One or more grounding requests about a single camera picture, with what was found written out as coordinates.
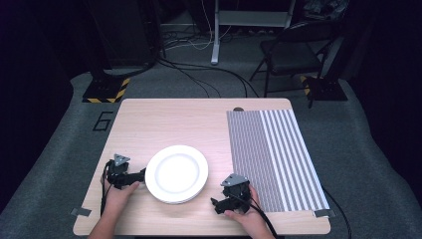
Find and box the dark cabinet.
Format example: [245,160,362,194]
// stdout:
[87,0,165,69]

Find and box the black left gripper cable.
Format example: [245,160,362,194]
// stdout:
[100,159,113,217]

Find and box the black floor cable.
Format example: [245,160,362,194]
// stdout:
[157,58,261,99]
[158,59,223,99]

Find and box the white floor cable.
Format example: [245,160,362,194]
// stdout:
[163,0,233,52]

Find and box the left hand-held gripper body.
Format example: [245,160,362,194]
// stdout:
[105,153,137,190]

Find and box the black stand base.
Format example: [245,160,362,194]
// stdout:
[300,75,348,110]

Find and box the black base yellow striped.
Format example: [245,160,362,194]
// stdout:
[82,77,131,104]

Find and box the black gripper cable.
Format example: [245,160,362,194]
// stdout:
[100,159,113,217]
[228,192,279,239]

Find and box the person's left hand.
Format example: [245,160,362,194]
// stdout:
[100,175,141,217]

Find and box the black folding chair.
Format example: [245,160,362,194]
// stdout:
[248,20,344,98]

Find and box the grey striped placemat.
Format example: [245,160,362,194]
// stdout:
[226,109,331,213]

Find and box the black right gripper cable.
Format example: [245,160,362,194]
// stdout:
[228,192,279,239]

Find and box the black cable beside table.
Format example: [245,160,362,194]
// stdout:
[321,186,352,239]

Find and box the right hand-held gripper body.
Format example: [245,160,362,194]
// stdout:
[220,172,252,214]

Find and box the grey tape piece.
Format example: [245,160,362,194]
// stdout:
[70,206,93,218]
[313,208,336,219]

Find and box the person's right hand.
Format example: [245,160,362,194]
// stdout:
[223,183,267,233]

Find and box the white metal stand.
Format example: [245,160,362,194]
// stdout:
[210,0,297,66]

